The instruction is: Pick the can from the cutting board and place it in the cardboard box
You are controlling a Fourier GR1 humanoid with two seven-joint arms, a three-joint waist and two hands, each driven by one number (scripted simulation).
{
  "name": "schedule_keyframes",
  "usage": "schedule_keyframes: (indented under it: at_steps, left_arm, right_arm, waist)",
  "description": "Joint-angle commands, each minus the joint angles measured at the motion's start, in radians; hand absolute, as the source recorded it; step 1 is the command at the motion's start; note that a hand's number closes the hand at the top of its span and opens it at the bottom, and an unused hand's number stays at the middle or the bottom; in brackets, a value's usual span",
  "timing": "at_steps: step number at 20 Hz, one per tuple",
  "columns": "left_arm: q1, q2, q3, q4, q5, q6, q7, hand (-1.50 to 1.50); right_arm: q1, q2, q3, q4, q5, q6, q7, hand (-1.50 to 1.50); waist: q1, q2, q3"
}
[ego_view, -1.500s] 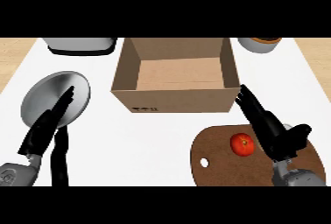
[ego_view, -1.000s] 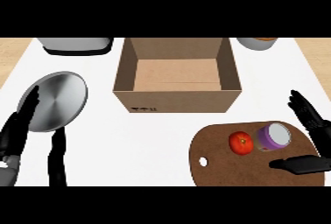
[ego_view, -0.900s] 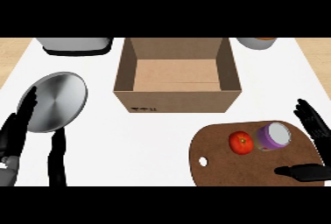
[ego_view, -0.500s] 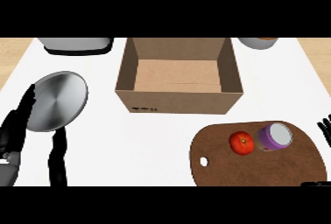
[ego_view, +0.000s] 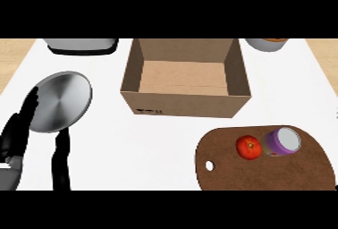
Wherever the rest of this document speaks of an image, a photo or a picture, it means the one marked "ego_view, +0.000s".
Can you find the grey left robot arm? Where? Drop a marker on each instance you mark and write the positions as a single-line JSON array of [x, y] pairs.
[[8, 177]]

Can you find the brown cardboard box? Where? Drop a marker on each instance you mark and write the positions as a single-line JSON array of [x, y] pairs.
[[184, 104]]

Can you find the purple can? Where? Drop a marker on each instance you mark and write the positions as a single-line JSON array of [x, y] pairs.
[[282, 143]]

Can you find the brown wooden cutting board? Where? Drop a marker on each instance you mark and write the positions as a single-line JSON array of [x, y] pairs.
[[271, 173]]

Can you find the red tomato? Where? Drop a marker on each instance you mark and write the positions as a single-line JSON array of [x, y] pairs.
[[248, 147]]

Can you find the grey appliance with black base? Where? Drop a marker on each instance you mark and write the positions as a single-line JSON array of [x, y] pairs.
[[81, 45]]

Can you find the grey pot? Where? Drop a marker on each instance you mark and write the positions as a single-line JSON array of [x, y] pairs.
[[265, 44]]

